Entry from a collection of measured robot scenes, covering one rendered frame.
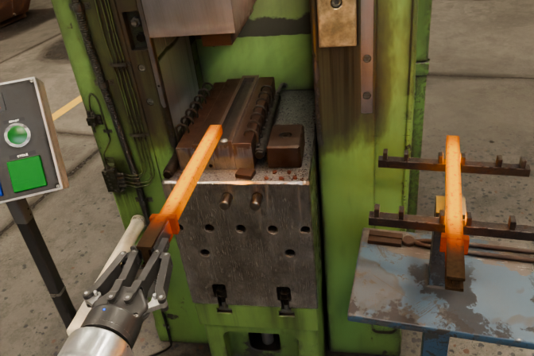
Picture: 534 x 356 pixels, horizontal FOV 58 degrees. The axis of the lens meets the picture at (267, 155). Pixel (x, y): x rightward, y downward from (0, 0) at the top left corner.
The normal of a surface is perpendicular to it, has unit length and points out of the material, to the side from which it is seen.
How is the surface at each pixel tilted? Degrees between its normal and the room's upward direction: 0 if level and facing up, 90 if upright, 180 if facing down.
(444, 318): 0
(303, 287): 90
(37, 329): 0
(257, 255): 90
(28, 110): 60
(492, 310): 0
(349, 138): 90
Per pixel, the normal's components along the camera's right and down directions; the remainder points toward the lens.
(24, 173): 0.19, -0.01
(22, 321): -0.11, -0.85
